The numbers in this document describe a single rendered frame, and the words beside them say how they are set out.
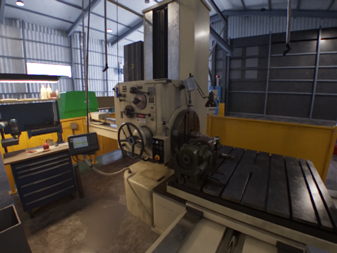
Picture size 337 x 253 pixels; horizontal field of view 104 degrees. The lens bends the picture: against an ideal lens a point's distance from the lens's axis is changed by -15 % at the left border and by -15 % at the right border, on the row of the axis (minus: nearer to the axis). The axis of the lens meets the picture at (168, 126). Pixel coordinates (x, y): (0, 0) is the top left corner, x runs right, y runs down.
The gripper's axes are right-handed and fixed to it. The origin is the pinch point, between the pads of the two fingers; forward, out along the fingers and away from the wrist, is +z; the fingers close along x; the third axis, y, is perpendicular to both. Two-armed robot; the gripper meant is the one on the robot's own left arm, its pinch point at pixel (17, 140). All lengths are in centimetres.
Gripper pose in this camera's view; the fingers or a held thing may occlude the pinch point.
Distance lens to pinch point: 298.8
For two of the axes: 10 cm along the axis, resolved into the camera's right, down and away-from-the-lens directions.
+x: 6.3, -1.6, 7.6
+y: 7.8, 1.3, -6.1
